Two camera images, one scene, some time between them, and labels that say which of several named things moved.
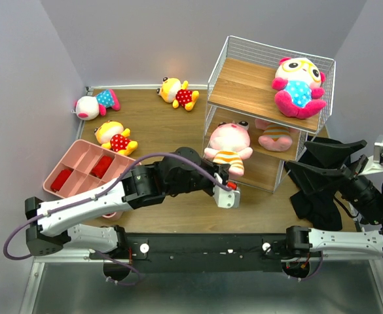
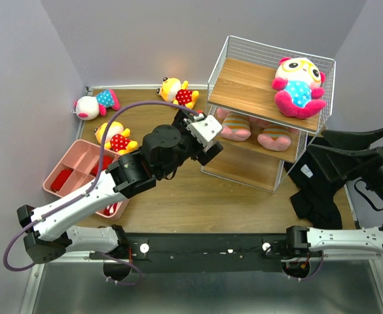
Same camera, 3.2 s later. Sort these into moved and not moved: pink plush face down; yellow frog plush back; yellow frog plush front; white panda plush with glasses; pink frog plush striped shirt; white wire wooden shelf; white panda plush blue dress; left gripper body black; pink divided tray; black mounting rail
Moved: left gripper body black; pink plush face down
Not moved: white panda plush with glasses; white wire wooden shelf; pink frog plush striped shirt; yellow frog plush back; white panda plush blue dress; pink divided tray; yellow frog plush front; black mounting rail
